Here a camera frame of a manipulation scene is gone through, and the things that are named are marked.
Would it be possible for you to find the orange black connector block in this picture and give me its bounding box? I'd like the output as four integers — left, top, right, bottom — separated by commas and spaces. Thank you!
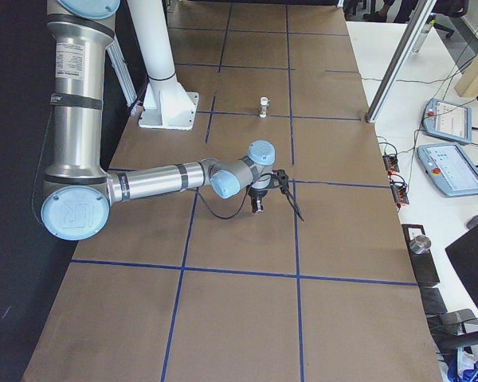
382, 154, 399, 175

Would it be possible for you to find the aluminium frame post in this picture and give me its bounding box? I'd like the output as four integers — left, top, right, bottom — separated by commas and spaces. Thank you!
365, 0, 436, 123

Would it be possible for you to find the black box under cylinder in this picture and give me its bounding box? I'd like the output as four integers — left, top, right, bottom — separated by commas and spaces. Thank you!
402, 224, 440, 287

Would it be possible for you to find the brown paper table cover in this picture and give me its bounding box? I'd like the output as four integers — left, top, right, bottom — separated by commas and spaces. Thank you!
23, 2, 441, 381

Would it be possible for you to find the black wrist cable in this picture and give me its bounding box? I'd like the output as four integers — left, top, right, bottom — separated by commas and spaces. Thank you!
197, 169, 306, 222

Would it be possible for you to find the black computer mouse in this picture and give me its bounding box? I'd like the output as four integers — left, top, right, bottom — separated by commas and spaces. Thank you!
466, 214, 478, 230

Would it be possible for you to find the far teach pendant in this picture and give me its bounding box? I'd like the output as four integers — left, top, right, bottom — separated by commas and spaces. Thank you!
422, 98, 472, 145

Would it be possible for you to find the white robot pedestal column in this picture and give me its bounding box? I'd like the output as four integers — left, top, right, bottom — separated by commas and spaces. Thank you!
127, 0, 199, 131

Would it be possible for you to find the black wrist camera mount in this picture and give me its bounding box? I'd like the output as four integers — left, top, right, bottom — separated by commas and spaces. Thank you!
273, 170, 290, 194

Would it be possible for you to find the steel cylinder weight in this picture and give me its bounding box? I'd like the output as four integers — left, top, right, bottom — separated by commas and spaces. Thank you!
409, 235, 431, 255

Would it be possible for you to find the near teach pendant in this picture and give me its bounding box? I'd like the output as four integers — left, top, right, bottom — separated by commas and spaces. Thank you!
417, 142, 478, 197

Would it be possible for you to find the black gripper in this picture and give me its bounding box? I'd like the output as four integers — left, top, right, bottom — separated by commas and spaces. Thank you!
248, 187, 268, 212

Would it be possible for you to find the white brass PPR valve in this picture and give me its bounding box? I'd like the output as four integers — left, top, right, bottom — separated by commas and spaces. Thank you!
258, 96, 270, 119

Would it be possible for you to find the teach pendant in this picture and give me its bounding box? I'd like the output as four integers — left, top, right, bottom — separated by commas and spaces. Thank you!
417, 142, 478, 197
422, 98, 472, 145

